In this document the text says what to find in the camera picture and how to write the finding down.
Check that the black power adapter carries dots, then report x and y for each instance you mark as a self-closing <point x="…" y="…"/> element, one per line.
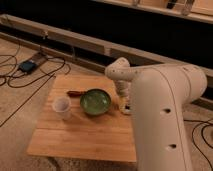
<point x="27" y="66"/>

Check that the wooden slatted table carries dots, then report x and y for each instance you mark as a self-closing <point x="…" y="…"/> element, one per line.
<point x="106" y="137"/>

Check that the green ceramic bowl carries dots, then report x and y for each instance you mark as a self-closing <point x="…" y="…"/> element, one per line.
<point x="95" y="102"/>

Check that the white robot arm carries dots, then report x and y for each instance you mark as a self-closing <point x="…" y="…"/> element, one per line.
<point x="157" y="95"/>

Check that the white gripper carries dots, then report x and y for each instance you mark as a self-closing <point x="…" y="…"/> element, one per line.
<point x="122" y="90"/>

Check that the translucent plastic cup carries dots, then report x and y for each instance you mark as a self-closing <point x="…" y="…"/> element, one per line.
<point x="62" y="106"/>

